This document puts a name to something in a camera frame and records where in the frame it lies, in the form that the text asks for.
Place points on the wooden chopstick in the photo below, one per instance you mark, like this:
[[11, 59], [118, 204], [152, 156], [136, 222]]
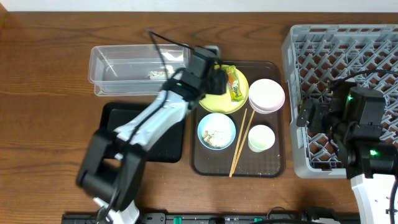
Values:
[[244, 137], [235, 158]]

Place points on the rice pile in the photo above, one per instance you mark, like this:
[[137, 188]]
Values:
[[217, 139]]

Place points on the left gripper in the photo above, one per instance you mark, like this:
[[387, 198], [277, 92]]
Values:
[[219, 82]]

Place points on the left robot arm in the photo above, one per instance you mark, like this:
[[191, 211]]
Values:
[[114, 162]]

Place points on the pink bowl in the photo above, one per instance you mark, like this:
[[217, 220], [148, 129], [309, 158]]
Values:
[[266, 96]]

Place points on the grey dishwasher rack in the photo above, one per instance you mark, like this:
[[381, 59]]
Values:
[[313, 55]]

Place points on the light blue bowl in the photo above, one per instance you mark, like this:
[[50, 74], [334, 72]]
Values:
[[217, 122]]

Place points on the white cup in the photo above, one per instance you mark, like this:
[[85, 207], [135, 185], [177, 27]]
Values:
[[260, 138]]

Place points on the black waste tray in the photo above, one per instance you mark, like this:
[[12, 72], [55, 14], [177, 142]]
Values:
[[167, 149]]

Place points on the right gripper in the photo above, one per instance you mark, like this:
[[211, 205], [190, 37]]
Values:
[[304, 113]]

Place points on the right wooden chopstick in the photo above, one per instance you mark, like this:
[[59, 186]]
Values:
[[244, 137]]

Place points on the yellow plate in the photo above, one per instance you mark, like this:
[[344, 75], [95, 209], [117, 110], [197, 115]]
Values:
[[223, 103]]

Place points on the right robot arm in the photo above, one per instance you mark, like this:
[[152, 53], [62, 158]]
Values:
[[352, 120]]

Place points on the clear plastic bin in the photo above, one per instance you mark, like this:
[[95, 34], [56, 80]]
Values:
[[121, 70]]

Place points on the white napkin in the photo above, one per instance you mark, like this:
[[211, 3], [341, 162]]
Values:
[[161, 73]]

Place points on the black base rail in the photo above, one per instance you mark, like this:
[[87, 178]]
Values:
[[161, 218]]

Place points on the green snack wrapper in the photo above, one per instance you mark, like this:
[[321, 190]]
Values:
[[233, 83]]

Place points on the dark brown serving tray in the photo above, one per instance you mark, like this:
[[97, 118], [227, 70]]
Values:
[[266, 164]]

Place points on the left wooden chopstick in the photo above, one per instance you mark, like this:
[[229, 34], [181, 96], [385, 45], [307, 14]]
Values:
[[235, 158]]

